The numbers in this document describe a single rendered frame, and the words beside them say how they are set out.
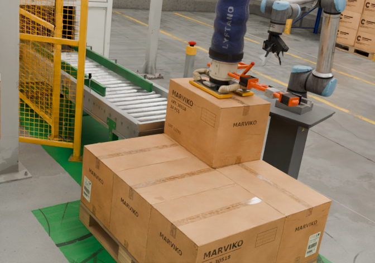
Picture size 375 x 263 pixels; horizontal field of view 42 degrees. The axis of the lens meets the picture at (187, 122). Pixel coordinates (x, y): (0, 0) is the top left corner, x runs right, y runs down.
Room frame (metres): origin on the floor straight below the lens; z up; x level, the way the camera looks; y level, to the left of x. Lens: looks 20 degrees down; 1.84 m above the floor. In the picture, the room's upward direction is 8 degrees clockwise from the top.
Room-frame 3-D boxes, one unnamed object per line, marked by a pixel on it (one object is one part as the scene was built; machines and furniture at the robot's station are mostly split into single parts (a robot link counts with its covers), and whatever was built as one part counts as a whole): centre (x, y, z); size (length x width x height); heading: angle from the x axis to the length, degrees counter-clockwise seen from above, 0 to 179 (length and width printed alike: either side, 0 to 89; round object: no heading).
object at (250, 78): (2.93, -0.34, 1.08); 0.10 x 0.08 x 0.06; 127
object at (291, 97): (2.64, -0.55, 1.08); 0.08 x 0.07 x 0.05; 37
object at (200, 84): (3.07, -0.11, 0.97); 0.34 x 0.10 x 0.05; 37
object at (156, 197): (2.68, -0.13, 0.34); 1.20 x 1.00 x 0.40; 40
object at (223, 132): (3.10, -0.18, 0.74); 0.60 x 0.40 x 0.40; 36
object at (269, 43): (2.82, -0.43, 1.36); 0.09 x 0.08 x 0.12; 37
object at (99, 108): (4.08, 1.07, 0.50); 2.31 x 0.05 x 0.19; 40
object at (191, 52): (4.15, 0.05, 0.50); 0.07 x 0.07 x 1.00; 40
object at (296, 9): (2.91, -0.50, 1.53); 0.12 x 0.12 x 0.09; 52
